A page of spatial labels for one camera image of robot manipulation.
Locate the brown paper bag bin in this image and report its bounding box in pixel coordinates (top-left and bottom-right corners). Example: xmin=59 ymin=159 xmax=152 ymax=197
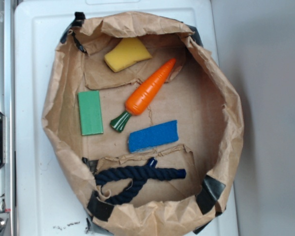
xmin=42 ymin=12 xmax=244 ymax=236

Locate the aluminium frame rail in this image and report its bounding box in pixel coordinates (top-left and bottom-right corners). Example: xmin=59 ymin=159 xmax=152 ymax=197
xmin=0 ymin=0 xmax=17 ymax=236

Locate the orange toy carrot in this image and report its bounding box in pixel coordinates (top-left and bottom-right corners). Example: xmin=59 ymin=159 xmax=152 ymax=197
xmin=110 ymin=58 xmax=177 ymax=132

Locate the dark blue rope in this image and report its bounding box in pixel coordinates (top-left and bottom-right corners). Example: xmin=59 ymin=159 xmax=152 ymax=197
xmin=94 ymin=157 xmax=187 ymax=206

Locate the yellow sponge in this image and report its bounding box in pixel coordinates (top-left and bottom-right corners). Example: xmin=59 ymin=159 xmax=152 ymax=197
xmin=104 ymin=37 xmax=152 ymax=72

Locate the green rectangular block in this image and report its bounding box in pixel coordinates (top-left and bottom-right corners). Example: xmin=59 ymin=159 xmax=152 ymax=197
xmin=78 ymin=90 xmax=104 ymax=136

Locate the blue sponge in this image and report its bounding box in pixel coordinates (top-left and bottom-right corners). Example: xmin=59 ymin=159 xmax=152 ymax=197
xmin=128 ymin=120 xmax=179 ymax=153

